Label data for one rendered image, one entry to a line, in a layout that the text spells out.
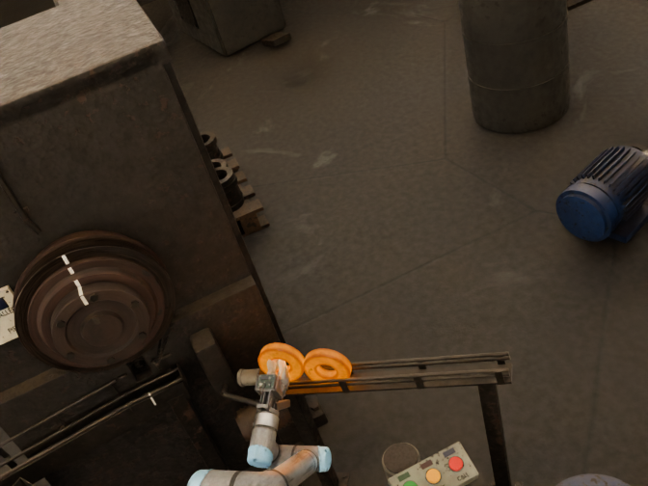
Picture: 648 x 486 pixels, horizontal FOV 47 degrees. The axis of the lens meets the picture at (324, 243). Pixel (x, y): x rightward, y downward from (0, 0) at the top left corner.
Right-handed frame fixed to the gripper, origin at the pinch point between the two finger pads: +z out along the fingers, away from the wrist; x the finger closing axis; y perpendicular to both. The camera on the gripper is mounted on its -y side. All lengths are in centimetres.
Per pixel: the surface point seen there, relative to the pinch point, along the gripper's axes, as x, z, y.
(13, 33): 77, 77, 83
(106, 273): 36, 3, 51
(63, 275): 46, 0, 56
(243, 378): 14.7, -4.2, -6.3
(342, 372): -20.8, -3.4, -3.3
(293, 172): 69, 188, -129
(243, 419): 18.4, -13.5, -20.3
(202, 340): 27.8, 5.3, 2.9
